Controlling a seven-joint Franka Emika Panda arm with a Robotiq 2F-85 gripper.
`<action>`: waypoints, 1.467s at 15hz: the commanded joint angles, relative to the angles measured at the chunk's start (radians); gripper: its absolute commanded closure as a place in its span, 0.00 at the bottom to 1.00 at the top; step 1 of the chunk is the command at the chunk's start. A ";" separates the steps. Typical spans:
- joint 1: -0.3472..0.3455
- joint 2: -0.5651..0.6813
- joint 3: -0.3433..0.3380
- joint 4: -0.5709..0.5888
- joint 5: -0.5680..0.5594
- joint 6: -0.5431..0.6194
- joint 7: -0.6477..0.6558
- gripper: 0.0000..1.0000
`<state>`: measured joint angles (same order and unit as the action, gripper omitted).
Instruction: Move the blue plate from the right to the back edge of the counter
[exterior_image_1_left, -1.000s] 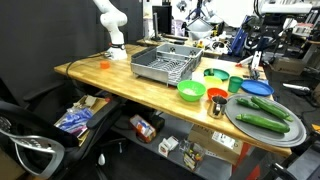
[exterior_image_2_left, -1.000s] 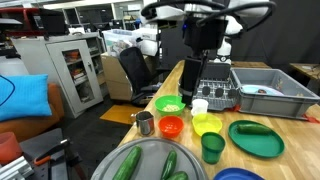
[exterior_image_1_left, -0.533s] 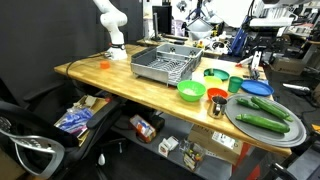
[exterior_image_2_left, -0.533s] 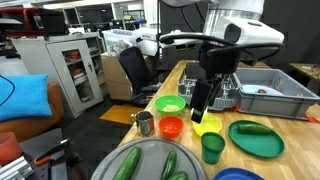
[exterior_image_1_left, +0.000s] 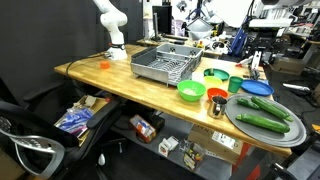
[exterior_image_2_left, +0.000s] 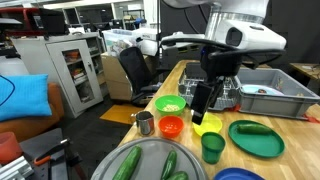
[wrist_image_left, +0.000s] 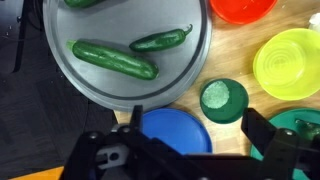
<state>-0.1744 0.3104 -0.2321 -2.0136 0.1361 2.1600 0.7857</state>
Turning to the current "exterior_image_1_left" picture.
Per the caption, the clear plastic container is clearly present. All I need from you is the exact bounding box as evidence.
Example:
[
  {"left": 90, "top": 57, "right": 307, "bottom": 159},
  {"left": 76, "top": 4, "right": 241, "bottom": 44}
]
[{"left": 179, "top": 139, "right": 206, "bottom": 173}]

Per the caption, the brown cardboard box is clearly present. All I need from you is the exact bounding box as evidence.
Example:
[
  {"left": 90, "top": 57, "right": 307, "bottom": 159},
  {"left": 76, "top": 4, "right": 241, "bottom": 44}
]
[{"left": 272, "top": 56, "right": 306, "bottom": 76}]

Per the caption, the blue chair frame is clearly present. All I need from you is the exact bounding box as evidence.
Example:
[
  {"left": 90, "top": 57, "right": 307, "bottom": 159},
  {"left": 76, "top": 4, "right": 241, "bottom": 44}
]
[{"left": 229, "top": 28, "right": 249, "bottom": 58}]

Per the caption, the cardboard box with label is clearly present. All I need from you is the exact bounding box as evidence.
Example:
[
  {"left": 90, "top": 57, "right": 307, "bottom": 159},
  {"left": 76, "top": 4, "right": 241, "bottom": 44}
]
[{"left": 187, "top": 124, "right": 244, "bottom": 166}]

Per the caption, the bright green plastic bowl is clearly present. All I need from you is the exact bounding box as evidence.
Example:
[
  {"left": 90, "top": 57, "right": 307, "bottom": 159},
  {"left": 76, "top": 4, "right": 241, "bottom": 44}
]
[{"left": 176, "top": 79, "right": 207, "bottom": 103}]

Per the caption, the small green cucumber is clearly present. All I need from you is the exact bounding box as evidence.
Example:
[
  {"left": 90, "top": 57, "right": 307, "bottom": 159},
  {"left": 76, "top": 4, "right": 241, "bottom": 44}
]
[{"left": 235, "top": 97, "right": 262, "bottom": 111}]

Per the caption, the green square container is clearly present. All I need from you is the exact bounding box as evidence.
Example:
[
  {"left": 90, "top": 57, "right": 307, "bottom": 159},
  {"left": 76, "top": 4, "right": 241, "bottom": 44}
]
[{"left": 203, "top": 68, "right": 231, "bottom": 82}]

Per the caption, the yellow-green plastic bowl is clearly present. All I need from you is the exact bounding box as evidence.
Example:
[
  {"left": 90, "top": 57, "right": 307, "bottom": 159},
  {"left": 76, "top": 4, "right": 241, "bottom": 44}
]
[{"left": 203, "top": 75, "right": 223, "bottom": 90}]

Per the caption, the silver metal tube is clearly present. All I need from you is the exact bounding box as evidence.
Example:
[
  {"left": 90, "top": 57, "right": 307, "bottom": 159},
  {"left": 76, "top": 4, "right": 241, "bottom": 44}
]
[{"left": 282, "top": 82, "right": 312, "bottom": 93}]

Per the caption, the grey dish drying rack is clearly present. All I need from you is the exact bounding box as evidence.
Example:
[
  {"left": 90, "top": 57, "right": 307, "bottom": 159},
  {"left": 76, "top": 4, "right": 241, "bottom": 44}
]
[{"left": 130, "top": 43, "right": 204, "bottom": 87}]

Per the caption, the orange-red plastic bowl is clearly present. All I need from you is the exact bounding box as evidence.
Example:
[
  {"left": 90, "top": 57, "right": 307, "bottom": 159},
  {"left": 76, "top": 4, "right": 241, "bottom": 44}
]
[{"left": 206, "top": 87, "right": 230, "bottom": 101}]

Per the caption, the white translucent bin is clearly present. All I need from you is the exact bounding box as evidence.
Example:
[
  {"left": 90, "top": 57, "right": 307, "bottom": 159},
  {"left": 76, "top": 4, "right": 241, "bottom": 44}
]
[{"left": 185, "top": 17, "right": 214, "bottom": 42}]

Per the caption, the stainless steel measuring cup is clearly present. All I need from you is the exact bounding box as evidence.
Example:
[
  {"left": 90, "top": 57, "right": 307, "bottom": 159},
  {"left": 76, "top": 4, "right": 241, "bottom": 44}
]
[{"left": 207, "top": 95, "right": 228, "bottom": 120}]

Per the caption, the small white carton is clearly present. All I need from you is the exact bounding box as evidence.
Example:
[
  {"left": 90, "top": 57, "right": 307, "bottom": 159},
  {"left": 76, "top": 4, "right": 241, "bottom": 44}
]
[{"left": 158, "top": 135, "right": 180, "bottom": 158}]

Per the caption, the long green cucumber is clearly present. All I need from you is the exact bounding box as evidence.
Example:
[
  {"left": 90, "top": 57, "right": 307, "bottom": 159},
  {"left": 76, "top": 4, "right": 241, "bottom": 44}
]
[{"left": 250, "top": 96, "right": 294, "bottom": 123}]

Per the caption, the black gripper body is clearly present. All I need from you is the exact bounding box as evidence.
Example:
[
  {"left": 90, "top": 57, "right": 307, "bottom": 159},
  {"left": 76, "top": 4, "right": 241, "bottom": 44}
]
[{"left": 254, "top": 27, "right": 278, "bottom": 43}]

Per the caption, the black office chair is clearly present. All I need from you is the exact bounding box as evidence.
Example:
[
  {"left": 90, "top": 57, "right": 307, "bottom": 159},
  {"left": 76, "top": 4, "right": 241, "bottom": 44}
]
[{"left": 0, "top": 79, "right": 123, "bottom": 180}]

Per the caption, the black cable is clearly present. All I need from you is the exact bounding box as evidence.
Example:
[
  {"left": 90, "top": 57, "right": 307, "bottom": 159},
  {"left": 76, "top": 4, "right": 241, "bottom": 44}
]
[{"left": 65, "top": 53, "right": 108, "bottom": 79}]

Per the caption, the blue plastic plate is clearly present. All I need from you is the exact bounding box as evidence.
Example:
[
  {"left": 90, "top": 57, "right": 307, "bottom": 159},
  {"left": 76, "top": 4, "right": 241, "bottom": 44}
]
[{"left": 240, "top": 79, "right": 275, "bottom": 97}]

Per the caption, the cardboard box with blue bags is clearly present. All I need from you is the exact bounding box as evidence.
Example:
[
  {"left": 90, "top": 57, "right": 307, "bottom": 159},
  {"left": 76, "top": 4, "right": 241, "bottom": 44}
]
[{"left": 54, "top": 94, "right": 109, "bottom": 147}]

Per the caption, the black computer monitor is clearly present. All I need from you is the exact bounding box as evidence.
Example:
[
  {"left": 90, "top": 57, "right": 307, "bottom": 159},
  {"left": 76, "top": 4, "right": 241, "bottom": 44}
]
[{"left": 152, "top": 4, "right": 173, "bottom": 35}]

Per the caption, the green plastic cup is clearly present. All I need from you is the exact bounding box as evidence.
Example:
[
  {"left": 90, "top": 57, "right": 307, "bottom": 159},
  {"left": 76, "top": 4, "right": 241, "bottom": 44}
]
[{"left": 227, "top": 75, "right": 244, "bottom": 94}]

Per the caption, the orange snack box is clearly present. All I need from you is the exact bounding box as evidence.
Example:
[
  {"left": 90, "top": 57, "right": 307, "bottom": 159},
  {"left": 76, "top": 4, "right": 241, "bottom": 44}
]
[{"left": 129, "top": 114, "right": 157, "bottom": 144}]

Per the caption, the grey oval serving tray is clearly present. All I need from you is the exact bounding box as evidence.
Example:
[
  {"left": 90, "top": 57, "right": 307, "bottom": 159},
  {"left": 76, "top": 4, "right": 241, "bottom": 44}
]
[{"left": 224, "top": 93, "right": 307, "bottom": 148}]

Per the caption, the large green cucumber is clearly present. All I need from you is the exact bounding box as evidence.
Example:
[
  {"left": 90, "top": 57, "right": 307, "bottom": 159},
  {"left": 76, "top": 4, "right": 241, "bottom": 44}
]
[{"left": 235, "top": 113, "right": 291, "bottom": 134}]

